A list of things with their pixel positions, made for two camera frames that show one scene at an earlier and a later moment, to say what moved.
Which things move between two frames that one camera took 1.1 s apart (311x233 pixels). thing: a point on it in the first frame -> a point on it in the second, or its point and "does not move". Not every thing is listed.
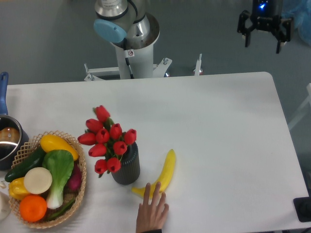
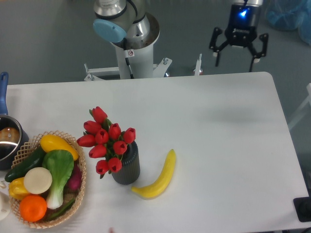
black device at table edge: (302, 208) does not move
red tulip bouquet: (107, 141) does not move
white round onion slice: (38, 180) does not move
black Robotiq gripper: (266, 14) -> (241, 31)
